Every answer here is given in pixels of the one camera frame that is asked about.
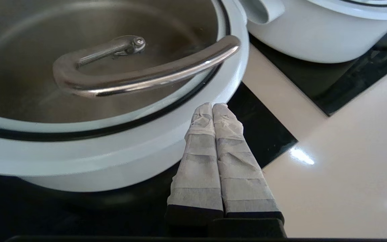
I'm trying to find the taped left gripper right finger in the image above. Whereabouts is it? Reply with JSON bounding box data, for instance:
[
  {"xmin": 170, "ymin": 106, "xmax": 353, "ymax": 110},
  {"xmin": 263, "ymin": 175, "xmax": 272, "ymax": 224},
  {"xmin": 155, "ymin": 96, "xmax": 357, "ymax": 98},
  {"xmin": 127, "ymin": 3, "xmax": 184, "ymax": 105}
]
[{"xmin": 213, "ymin": 103, "xmax": 285, "ymax": 223}]

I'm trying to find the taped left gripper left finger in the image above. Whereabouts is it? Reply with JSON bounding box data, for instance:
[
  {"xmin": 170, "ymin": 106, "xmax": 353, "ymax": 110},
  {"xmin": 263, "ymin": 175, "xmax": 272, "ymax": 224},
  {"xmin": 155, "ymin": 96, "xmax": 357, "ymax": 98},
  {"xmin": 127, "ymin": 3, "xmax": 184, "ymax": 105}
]
[{"xmin": 165, "ymin": 103, "xmax": 226, "ymax": 236}]

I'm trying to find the glass lid with white rim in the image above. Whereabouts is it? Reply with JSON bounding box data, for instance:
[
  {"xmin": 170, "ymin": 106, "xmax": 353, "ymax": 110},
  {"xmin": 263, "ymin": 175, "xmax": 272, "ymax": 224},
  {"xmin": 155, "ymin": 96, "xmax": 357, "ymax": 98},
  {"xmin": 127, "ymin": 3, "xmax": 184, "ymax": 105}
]
[{"xmin": 0, "ymin": 0, "xmax": 250, "ymax": 177}]

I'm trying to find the black glass induction cooktop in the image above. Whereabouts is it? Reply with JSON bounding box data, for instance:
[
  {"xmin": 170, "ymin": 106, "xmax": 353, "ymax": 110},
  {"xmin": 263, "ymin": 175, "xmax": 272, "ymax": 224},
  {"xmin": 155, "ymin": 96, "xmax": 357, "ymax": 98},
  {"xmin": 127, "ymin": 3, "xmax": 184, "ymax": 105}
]
[
  {"xmin": 0, "ymin": 82, "xmax": 298, "ymax": 240},
  {"xmin": 249, "ymin": 18, "xmax": 387, "ymax": 117}
]

